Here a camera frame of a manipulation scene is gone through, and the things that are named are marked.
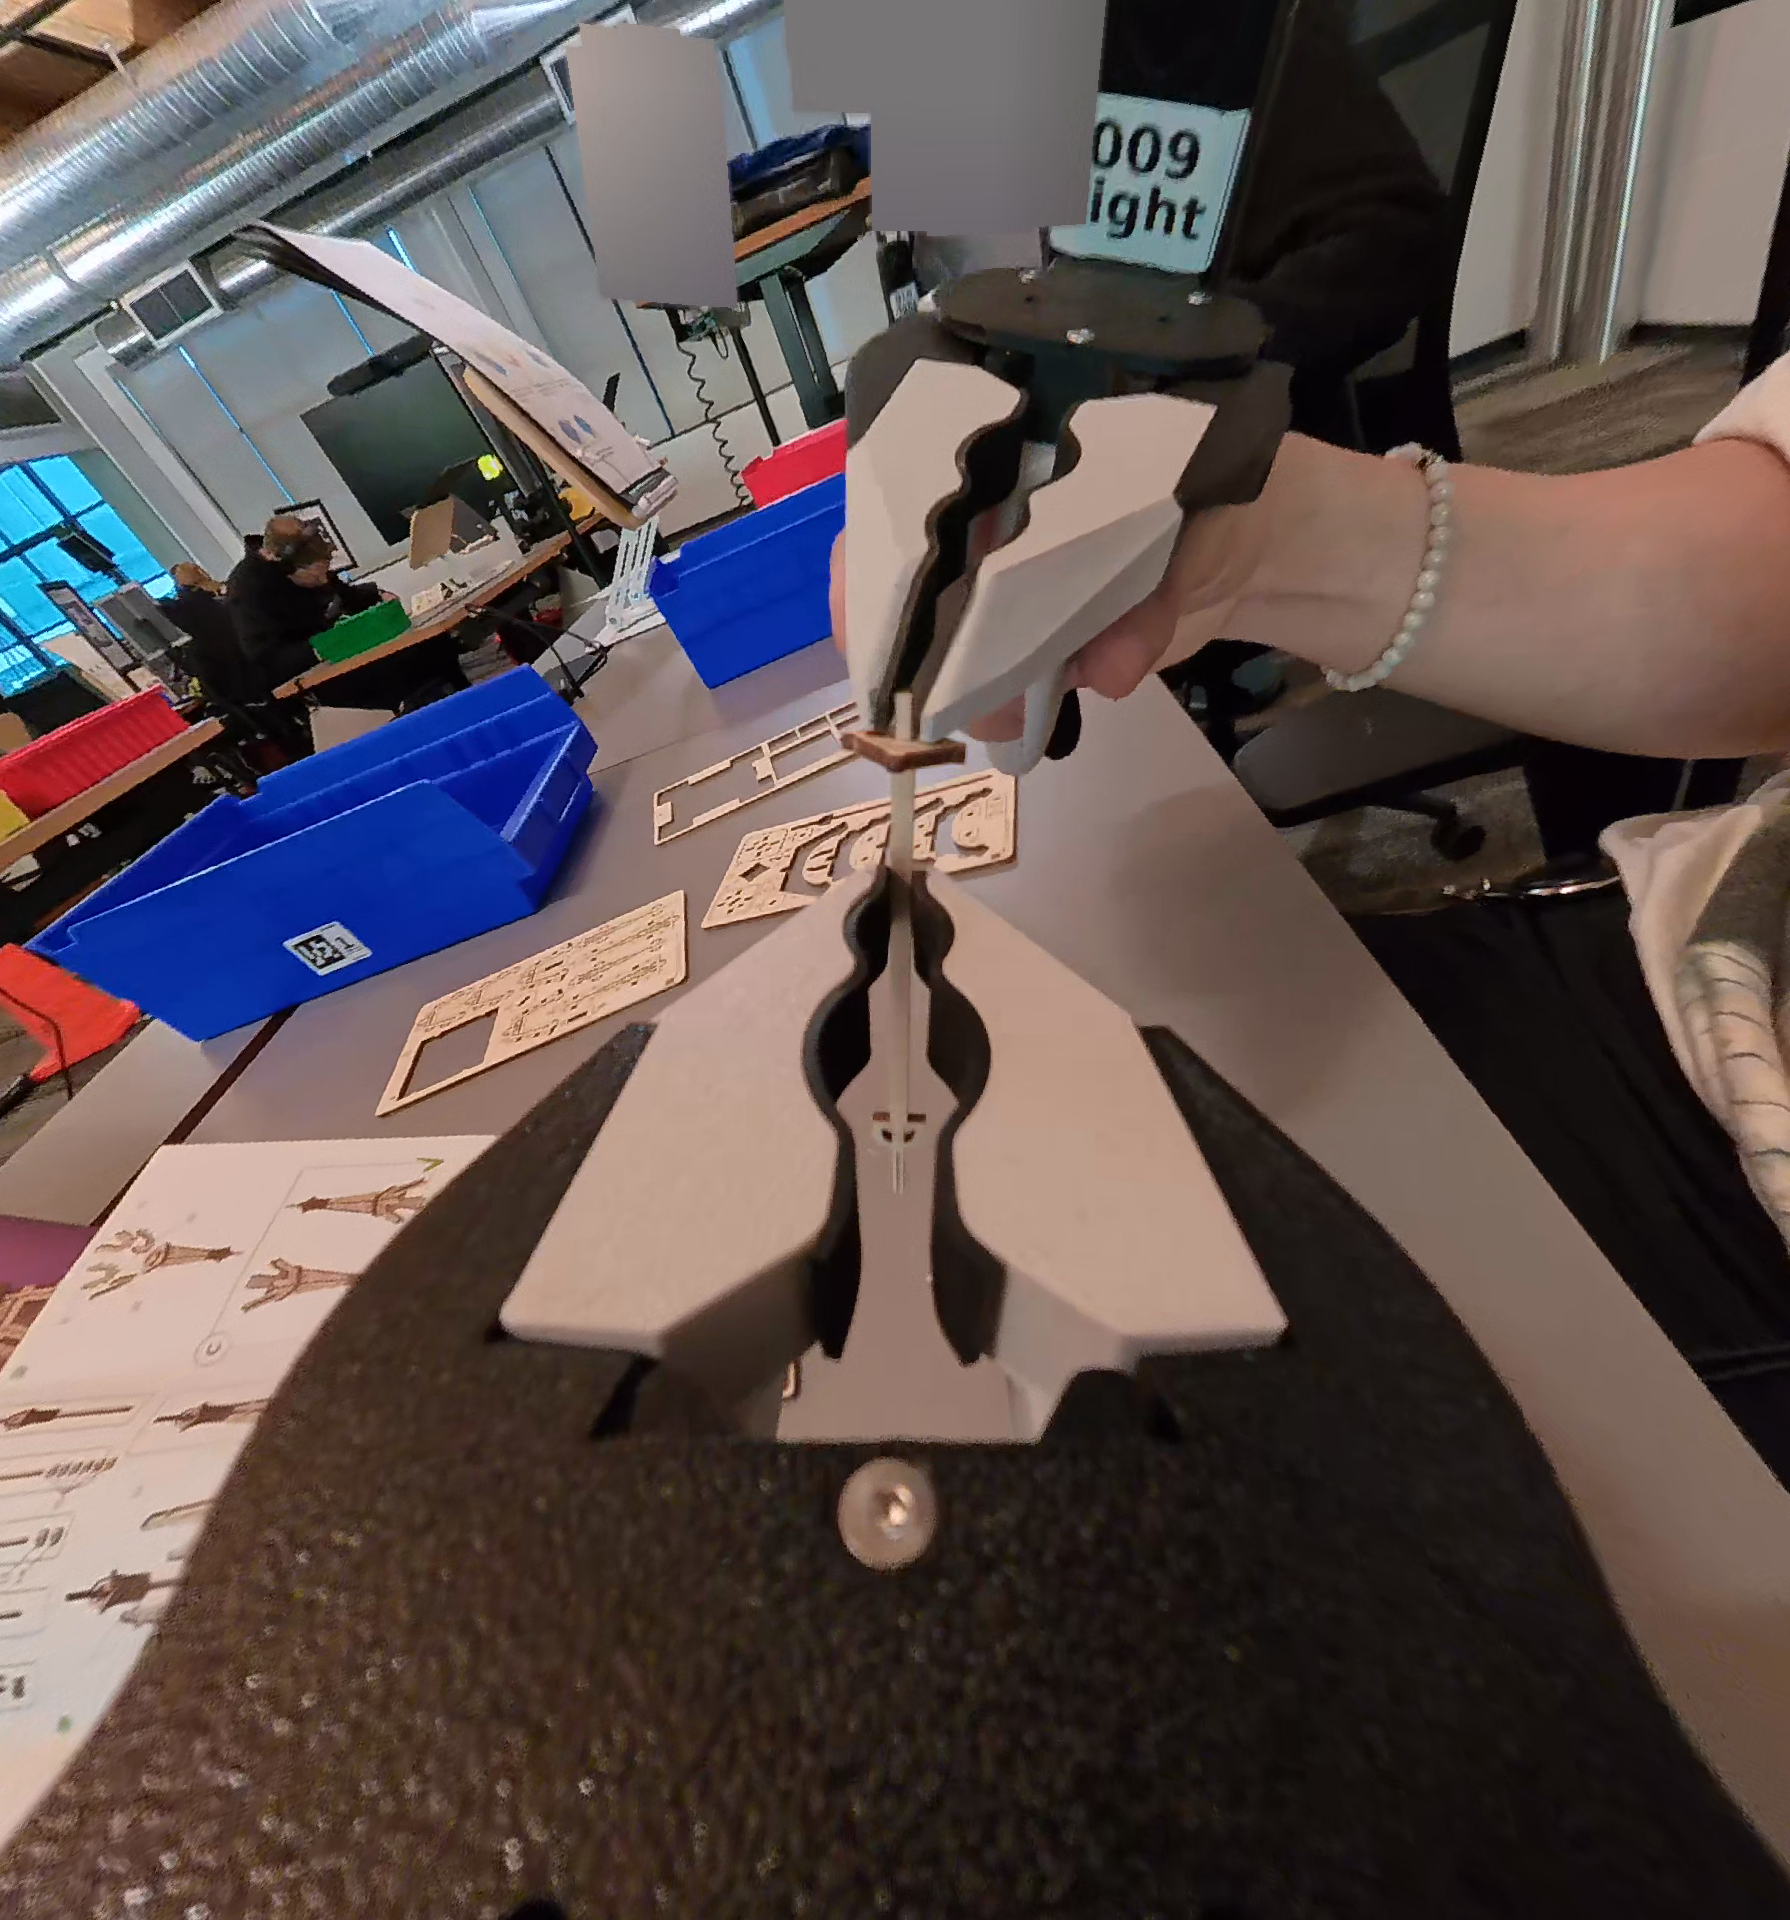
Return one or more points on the person's right forearm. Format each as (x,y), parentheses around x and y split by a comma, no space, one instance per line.
(1615,584)

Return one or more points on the black office chair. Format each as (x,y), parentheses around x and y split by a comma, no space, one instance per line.
(1375,742)

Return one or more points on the wooden parts sheet with arches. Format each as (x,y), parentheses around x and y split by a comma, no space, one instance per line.
(790,870)

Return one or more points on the tagged blue plastic bin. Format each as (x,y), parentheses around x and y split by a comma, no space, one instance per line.
(234,900)

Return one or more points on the metal vent grille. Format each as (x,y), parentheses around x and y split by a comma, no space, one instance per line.
(169,309)

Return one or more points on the black wall monitor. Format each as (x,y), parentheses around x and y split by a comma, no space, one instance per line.
(385,450)

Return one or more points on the small square wooden platform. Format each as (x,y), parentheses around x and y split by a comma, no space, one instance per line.
(902,747)

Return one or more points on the red plastic bin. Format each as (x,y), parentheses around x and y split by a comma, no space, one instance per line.
(85,751)
(799,458)

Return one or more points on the orange ribbed plastic object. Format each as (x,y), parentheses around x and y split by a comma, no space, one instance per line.
(54,1005)

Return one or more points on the green plastic bin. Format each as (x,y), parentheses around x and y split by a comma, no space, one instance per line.
(354,631)

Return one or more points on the wooden sheet with rectangular cut-out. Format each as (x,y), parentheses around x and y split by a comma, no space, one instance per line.
(594,975)

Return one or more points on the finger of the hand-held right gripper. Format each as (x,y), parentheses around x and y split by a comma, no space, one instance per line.
(902,554)
(1091,584)

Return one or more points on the person's black pants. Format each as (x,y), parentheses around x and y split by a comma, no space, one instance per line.
(1511,1124)

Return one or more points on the silver ventilation duct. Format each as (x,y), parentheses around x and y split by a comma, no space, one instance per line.
(310,188)
(160,135)

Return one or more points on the wooden display board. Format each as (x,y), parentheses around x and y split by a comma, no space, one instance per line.
(550,450)

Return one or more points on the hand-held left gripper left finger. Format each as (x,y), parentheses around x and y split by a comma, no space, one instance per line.
(684,1201)

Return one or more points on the white board stand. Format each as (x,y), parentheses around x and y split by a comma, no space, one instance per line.
(633,579)

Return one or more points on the printed instruction sheet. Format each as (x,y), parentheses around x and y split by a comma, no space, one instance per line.
(431,309)

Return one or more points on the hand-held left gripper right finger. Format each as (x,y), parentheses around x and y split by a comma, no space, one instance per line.
(1121,1184)

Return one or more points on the white instruction booklet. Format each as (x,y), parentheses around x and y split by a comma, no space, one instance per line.
(85,1501)

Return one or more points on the large glass window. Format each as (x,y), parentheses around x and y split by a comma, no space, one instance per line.
(25,541)

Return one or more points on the thin wooden tower spire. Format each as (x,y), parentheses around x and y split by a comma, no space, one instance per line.
(902,819)

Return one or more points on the empty wooden sheet frame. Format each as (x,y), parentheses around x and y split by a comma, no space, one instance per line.
(663,813)

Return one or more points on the person's printed shirt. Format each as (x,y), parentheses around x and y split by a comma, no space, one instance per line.
(1764,975)

